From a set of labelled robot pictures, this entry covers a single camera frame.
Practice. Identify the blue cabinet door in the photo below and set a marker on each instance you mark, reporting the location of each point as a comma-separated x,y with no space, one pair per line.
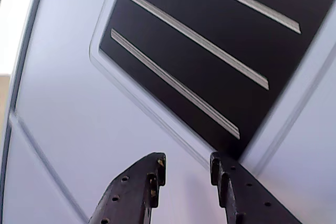
78,116

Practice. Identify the blue fridge door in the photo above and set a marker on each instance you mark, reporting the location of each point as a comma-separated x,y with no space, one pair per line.
26,182

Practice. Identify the black window with silver strips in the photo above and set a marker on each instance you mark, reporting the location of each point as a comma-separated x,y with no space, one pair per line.
183,64

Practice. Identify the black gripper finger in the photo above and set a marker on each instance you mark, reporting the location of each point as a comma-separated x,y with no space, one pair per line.
126,195
249,203

